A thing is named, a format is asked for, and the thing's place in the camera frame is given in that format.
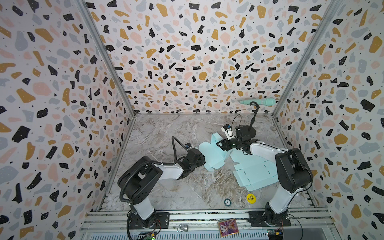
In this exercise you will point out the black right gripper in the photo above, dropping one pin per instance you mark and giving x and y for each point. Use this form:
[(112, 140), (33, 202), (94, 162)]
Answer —
[(226, 144)]

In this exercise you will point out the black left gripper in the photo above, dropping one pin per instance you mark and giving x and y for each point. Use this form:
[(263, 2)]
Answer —
[(202, 160)]

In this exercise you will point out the mint paper box sheet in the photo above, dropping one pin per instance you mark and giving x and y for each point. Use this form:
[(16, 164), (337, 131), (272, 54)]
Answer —
[(214, 156)]

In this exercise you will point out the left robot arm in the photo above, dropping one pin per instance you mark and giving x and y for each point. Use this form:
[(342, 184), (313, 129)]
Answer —
[(137, 183)]

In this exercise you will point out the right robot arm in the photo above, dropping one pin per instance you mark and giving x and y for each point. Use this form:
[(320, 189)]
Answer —
[(294, 174)]

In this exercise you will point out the mint flat box sheets stack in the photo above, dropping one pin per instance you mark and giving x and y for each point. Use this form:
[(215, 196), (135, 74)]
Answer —
[(253, 172)]

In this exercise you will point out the black round-base stand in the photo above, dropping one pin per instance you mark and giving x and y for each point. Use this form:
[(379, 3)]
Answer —
[(252, 120)]

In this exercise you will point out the dark round tape roll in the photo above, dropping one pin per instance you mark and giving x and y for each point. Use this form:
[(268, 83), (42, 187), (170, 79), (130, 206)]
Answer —
[(227, 202)]

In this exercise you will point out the yellow round sticker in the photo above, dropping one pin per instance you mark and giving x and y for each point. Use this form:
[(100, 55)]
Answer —
[(251, 198)]

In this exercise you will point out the purple snack packet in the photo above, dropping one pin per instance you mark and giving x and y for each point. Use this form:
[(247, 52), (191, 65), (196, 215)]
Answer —
[(228, 227)]

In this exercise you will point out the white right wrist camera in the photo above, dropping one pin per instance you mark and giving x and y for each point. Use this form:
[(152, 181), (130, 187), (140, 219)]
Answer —
[(227, 130)]

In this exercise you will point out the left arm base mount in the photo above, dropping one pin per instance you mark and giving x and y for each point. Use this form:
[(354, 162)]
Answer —
[(157, 221)]

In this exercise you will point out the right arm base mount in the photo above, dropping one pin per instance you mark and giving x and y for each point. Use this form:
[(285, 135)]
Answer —
[(268, 219)]

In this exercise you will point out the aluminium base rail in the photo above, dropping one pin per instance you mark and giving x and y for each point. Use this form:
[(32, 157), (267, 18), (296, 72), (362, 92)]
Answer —
[(300, 224)]

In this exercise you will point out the aluminium corner post right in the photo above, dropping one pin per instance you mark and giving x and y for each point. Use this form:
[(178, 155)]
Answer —
[(324, 23)]

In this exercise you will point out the aluminium corner post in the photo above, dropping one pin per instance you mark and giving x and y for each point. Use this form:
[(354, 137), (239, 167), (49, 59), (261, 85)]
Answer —
[(86, 15), (324, 23)]

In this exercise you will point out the aluminium corner post left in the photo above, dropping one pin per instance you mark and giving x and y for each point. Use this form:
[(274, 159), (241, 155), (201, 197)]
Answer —
[(86, 15)]

